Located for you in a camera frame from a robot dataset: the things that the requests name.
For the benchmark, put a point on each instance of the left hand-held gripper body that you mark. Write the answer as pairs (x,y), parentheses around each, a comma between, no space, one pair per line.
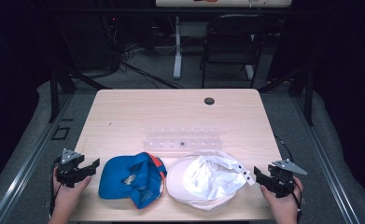
(68,172)

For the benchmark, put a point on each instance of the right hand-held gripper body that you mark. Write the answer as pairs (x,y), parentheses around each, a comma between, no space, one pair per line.
(283,180)

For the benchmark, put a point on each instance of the blue baseball cap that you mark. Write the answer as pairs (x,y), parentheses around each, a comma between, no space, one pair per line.
(121,179)

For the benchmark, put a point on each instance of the white baseball cap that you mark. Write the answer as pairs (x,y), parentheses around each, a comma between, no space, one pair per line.
(202,182)

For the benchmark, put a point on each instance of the person's left hand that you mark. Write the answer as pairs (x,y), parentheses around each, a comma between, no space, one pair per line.
(67,194)

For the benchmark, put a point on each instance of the person's right hand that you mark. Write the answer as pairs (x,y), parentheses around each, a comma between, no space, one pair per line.
(284,203)

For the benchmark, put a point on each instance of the clear acrylic peg rack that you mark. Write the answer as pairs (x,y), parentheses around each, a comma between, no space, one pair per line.
(183,143)

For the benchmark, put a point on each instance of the black folding chair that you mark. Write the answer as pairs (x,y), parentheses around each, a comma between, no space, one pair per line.
(233,46)

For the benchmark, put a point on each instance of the white desk leg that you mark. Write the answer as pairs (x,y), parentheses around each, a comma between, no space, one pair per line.
(177,49)

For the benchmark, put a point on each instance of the aluminium floor rail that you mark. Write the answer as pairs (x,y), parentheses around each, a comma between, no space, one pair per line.
(326,161)
(30,155)

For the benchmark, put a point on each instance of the black metal frame stand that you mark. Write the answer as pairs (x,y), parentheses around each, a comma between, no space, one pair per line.
(307,93)
(55,93)

